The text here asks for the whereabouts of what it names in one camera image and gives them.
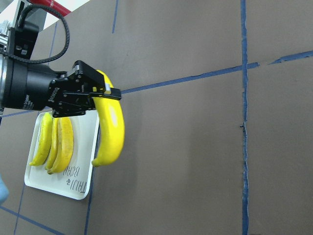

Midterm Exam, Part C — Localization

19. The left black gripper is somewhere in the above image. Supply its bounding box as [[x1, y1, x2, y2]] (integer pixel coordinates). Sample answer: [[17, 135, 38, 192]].
[[4, 60, 122, 118]]

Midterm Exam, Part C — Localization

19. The yellow banana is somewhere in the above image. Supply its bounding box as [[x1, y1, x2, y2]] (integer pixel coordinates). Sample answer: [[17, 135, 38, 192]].
[[45, 118, 59, 170], [91, 70, 126, 168], [47, 117, 74, 174], [29, 113, 53, 166]]

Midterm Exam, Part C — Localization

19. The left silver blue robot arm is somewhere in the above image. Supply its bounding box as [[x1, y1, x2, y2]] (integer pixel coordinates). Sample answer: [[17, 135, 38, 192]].
[[0, 56, 121, 118]]

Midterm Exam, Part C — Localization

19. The white rectangular bear tray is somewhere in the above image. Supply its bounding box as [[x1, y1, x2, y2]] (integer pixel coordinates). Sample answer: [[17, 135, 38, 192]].
[[24, 110, 99, 200]]

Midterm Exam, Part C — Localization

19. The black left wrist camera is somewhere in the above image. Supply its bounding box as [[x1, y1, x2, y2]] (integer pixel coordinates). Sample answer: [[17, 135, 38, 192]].
[[7, 24, 39, 59]]

